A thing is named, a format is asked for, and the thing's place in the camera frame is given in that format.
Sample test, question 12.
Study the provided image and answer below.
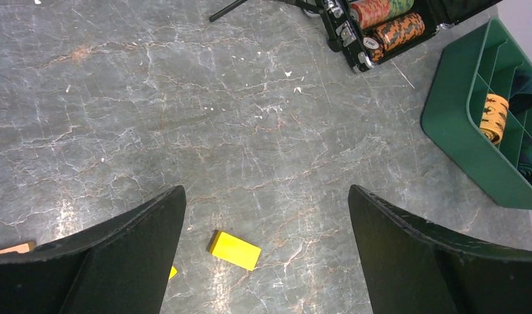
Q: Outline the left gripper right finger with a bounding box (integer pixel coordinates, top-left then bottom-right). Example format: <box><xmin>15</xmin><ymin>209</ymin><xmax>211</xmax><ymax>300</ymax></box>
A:
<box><xmin>347</xmin><ymin>185</ymin><xmax>532</xmax><ymax>313</ymax></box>

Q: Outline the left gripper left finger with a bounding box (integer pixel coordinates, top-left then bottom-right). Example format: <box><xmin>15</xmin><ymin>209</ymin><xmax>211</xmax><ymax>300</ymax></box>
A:
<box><xmin>0</xmin><ymin>186</ymin><xmax>186</xmax><ymax>313</ymax></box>

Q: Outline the green navy striped tie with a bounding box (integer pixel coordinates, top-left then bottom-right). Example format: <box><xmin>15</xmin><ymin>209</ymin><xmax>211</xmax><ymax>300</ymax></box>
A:
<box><xmin>517</xmin><ymin>137</ymin><xmax>532</xmax><ymax>183</ymax></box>

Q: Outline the small yellow cube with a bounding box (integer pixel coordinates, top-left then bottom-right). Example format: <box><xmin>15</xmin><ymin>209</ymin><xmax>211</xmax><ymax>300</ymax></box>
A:
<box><xmin>168</xmin><ymin>266</ymin><xmax>177</xmax><ymax>279</ymax></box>

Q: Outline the orange wooden block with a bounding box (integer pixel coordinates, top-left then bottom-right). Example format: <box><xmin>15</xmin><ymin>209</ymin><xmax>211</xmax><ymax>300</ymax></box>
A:
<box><xmin>0</xmin><ymin>241</ymin><xmax>37</xmax><ymax>254</ymax></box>

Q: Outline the yellow rectangular block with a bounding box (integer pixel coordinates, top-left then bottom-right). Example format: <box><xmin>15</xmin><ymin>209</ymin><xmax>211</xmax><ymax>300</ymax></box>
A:
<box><xmin>207</xmin><ymin>230</ymin><xmax>261</xmax><ymax>271</ymax></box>

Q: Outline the rolled navy tie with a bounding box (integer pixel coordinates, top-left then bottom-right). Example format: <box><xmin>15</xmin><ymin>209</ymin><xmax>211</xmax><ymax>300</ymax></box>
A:
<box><xmin>508</xmin><ymin>69</ymin><xmax>532</xmax><ymax>115</ymax></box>

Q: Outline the green compartment tray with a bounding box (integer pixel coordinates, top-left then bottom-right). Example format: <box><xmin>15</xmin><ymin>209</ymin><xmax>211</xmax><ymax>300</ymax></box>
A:
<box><xmin>421</xmin><ymin>18</ymin><xmax>532</xmax><ymax>210</ymax></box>

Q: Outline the black open carrying case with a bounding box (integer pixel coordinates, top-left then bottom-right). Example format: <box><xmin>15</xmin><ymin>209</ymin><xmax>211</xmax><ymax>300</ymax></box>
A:
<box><xmin>316</xmin><ymin>1</ymin><xmax>497</xmax><ymax>72</ymax></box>

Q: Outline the black small tripod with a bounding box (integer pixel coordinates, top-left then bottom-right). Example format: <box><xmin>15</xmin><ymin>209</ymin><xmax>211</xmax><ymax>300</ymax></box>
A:
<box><xmin>208</xmin><ymin>0</ymin><xmax>327</xmax><ymax>23</ymax></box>

